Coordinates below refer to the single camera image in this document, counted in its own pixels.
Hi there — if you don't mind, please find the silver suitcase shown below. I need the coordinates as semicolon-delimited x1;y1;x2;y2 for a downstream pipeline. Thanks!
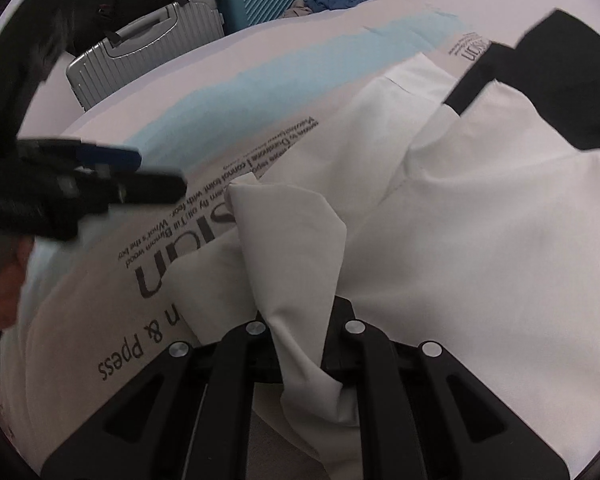
65;0;226;111

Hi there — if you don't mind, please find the bed with striped sheet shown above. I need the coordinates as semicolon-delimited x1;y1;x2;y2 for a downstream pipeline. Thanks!
0;0;531;466

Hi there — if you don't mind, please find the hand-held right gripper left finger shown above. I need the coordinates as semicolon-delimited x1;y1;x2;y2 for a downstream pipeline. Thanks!
40;321;281;480

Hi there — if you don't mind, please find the black and white jacket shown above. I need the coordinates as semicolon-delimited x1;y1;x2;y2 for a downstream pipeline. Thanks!
187;7;600;480

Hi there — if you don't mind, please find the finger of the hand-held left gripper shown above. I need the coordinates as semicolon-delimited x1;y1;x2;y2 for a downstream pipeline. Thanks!
20;137;143;171
60;167;188;211

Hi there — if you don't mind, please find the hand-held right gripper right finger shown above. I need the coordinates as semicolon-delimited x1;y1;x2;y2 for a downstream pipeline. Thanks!
320;297;571;480

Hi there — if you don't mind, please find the person's left hand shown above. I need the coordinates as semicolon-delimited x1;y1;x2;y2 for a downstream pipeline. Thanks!
0;235;35;331

